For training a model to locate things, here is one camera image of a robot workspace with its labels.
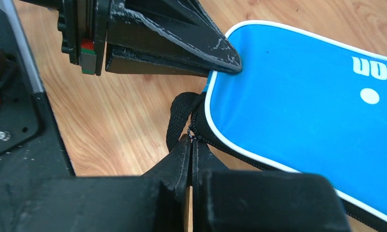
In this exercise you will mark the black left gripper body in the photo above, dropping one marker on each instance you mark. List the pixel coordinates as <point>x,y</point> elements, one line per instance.
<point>173,37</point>

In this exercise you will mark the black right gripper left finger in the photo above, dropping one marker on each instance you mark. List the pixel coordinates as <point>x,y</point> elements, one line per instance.
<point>172,207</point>

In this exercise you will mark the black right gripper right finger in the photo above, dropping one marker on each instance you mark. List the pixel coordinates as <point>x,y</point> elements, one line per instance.
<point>203,162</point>

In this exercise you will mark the blue racket bag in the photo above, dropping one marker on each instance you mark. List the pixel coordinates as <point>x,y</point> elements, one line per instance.
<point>303,103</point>

